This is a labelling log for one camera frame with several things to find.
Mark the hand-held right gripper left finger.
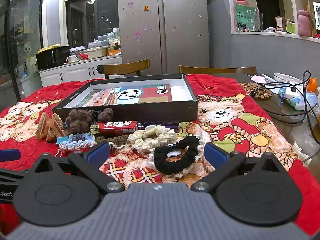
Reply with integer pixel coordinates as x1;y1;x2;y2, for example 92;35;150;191
25;142;125;194

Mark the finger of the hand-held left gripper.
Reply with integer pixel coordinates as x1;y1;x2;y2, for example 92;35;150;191
0;149;21;162
0;169;28;181

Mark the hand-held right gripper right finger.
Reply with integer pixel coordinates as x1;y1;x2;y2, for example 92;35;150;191
191;142;290;193

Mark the red snack bar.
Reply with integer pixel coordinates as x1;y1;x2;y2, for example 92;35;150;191
89;121;138;134

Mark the brown fuzzy hair clip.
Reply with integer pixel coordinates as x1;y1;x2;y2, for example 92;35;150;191
65;107;114;134

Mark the shallow black cardboard box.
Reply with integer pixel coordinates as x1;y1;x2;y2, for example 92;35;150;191
52;74;199;123

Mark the brown scrunchie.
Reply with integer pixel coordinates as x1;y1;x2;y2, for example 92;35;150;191
96;134;129;148

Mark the blue scrunchie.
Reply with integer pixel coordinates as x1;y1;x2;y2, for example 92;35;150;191
56;133;97;152

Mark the red bear printed blanket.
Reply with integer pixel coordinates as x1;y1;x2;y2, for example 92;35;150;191
0;74;320;233

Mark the tan triangular snack packet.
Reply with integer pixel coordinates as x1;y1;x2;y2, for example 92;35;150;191
46;113;67;142
35;112;54;140

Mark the cream scrunchie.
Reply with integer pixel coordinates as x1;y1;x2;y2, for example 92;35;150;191
129;126;178;155

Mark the black scrunchie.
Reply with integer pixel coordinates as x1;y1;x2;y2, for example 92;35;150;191
153;135;200;175

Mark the purple snack bar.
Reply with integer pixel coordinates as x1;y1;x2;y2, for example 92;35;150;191
136;122;180;133

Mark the colourful picture book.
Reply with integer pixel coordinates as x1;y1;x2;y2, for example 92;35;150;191
75;84;173;107

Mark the brown woven trivet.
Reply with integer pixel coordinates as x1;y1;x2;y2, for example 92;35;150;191
240;82;273;100

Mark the wooden chair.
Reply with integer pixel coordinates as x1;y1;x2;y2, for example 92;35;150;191
178;65;257;75
96;59;150;79

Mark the white kitchen cabinet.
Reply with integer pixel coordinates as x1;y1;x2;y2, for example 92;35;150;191
39;55;123;88

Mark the pink tissue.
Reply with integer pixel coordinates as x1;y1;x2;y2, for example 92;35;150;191
251;74;269;83

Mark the blue white plastic bag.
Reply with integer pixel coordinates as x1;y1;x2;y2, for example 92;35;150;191
279;87;318;110

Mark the beige plastic basin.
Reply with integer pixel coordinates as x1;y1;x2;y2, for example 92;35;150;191
86;46;108;59

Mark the white bowl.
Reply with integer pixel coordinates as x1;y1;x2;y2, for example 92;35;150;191
273;73;303;83

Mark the black microwave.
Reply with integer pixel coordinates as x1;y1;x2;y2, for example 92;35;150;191
36;45;70;70

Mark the cartoon door sticker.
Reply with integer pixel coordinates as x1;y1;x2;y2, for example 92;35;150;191
21;42;35;58

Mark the tray of gold chocolates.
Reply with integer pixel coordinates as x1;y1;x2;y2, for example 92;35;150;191
37;44;62;53

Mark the printed plastic bag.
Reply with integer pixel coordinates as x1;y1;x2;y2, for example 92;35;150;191
106;27;122;49

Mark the orange toy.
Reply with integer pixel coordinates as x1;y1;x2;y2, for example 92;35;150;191
306;77;318;92

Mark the sliding glass door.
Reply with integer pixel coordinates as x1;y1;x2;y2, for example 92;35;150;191
0;0;44;100

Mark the white shelf unit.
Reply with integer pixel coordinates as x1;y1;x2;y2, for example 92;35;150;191
226;0;320;43

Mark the silver double door refrigerator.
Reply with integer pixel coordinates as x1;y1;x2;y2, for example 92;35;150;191
117;0;210;77

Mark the dark kitchen window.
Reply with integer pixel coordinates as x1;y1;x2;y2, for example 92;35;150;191
65;0;119;48

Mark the green printed bag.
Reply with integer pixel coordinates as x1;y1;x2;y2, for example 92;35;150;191
235;4;258;30

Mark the clear glass vase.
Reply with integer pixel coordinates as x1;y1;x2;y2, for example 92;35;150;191
255;12;264;30

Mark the pink bottle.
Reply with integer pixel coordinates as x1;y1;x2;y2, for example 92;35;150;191
297;10;312;37

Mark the black cable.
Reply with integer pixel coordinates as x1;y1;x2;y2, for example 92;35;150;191
252;70;320;160

